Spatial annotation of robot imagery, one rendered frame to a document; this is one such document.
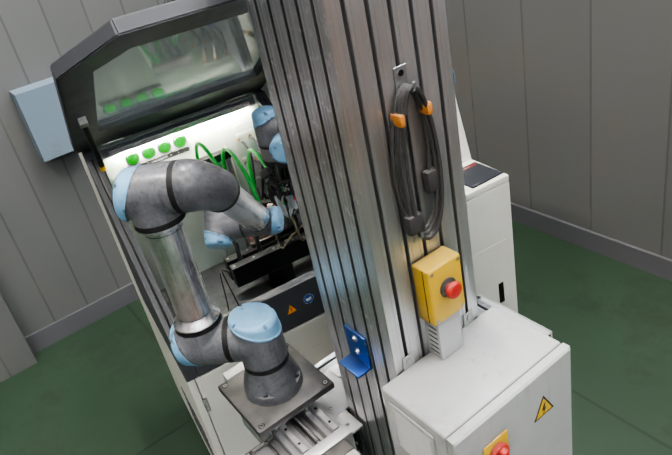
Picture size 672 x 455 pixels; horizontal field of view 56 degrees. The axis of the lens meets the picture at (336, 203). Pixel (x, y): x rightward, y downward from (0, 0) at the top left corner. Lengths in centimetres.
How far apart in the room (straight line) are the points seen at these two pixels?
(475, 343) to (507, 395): 16
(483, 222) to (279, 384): 124
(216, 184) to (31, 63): 244
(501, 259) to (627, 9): 126
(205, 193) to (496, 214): 150
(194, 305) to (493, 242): 145
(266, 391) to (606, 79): 233
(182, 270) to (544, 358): 80
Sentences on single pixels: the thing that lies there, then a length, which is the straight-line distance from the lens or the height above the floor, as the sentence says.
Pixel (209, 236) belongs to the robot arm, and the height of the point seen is 136.
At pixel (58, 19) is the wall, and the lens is 372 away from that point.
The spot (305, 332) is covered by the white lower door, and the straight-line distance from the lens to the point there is 228.
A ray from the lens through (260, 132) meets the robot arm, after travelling 183.
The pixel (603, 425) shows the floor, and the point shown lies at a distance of 291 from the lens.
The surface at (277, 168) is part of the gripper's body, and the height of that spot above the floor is 143.
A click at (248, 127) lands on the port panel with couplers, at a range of 249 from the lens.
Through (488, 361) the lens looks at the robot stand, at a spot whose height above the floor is 123.
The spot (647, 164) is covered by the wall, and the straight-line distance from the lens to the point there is 340.
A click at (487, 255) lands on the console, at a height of 67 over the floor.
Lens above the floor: 218
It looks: 28 degrees down
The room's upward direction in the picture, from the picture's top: 12 degrees counter-clockwise
